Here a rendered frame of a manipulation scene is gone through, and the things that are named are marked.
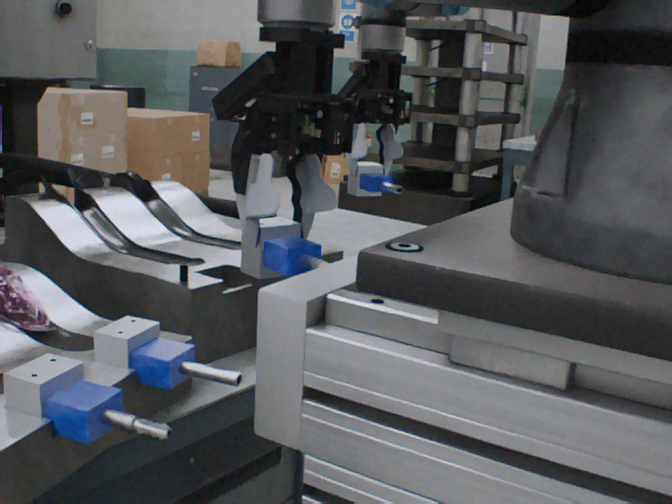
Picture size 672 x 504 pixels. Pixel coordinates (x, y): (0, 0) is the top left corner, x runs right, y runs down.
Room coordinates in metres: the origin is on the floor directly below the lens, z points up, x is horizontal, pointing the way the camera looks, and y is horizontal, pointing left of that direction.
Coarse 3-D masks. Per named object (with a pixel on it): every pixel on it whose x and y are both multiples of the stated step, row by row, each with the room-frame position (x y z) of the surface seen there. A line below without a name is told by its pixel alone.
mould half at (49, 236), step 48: (96, 192) 0.99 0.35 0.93; (0, 240) 0.97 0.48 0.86; (48, 240) 0.87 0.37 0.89; (96, 240) 0.88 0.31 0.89; (144, 240) 0.92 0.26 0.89; (240, 240) 0.96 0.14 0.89; (96, 288) 0.81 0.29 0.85; (144, 288) 0.76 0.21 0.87; (192, 288) 0.71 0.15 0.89; (192, 336) 0.71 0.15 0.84; (240, 336) 0.77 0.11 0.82
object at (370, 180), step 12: (360, 168) 1.26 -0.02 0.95; (372, 168) 1.27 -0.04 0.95; (348, 180) 1.29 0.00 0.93; (360, 180) 1.26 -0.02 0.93; (372, 180) 1.23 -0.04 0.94; (384, 180) 1.24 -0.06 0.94; (348, 192) 1.29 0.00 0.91; (360, 192) 1.26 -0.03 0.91; (372, 192) 1.27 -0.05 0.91; (396, 192) 1.19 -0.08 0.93
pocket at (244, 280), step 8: (200, 272) 0.78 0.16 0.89; (208, 272) 0.79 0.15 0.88; (216, 272) 0.80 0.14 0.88; (224, 272) 0.81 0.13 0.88; (232, 272) 0.81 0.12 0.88; (240, 272) 0.80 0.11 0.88; (224, 280) 0.81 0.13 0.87; (232, 280) 0.81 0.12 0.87; (240, 280) 0.80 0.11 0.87; (248, 280) 0.79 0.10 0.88; (224, 288) 0.81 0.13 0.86; (232, 288) 0.81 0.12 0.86; (240, 288) 0.77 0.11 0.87
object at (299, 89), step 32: (288, 32) 0.68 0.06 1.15; (320, 32) 0.67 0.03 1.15; (288, 64) 0.70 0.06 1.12; (320, 64) 0.69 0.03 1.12; (256, 96) 0.71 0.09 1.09; (288, 96) 0.68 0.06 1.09; (320, 96) 0.68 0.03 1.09; (256, 128) 0.70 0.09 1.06; (288, 128) 0.68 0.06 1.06; (320, 128) 0.70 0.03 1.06; (352, 128) 0.70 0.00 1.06
